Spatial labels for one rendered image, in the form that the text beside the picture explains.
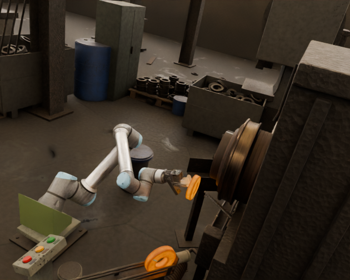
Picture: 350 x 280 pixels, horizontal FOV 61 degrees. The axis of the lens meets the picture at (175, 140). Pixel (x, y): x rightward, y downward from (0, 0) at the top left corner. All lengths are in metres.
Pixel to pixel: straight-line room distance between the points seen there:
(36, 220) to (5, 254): 0.31
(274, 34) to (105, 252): 3.09
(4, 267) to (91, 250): 0.58
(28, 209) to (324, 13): 3.61
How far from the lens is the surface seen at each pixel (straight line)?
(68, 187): 2.39
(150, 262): 1.51
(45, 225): 2.41
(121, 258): 2.49
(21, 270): 1.70
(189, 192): 1.80
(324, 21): 4.10
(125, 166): 1.91
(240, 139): 1.48
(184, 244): 2.66
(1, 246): 2.63
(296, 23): 4.07
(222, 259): 1.43
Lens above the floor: 1.88
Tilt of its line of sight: 27 degrees down
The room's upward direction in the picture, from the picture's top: 12 degrees clockwise
